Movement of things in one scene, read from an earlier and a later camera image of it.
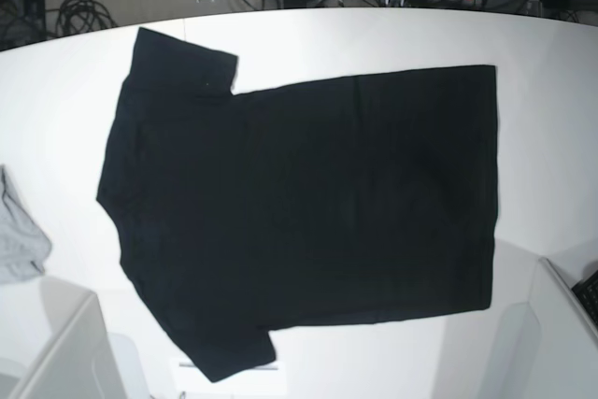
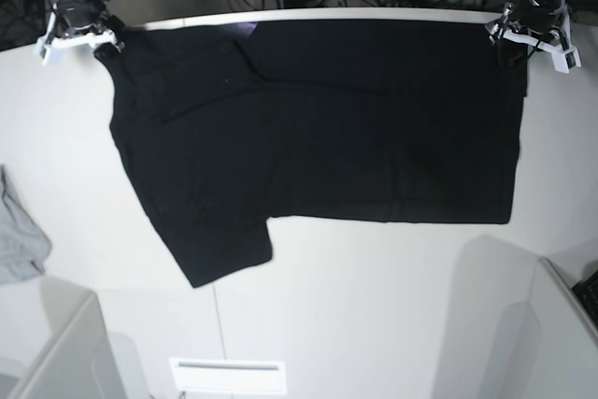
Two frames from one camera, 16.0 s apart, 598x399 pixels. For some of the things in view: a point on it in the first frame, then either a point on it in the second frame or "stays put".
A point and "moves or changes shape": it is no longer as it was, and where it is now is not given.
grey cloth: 24,246 stays put
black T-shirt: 354,198 moves or changes shape
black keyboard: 587,291 stays put
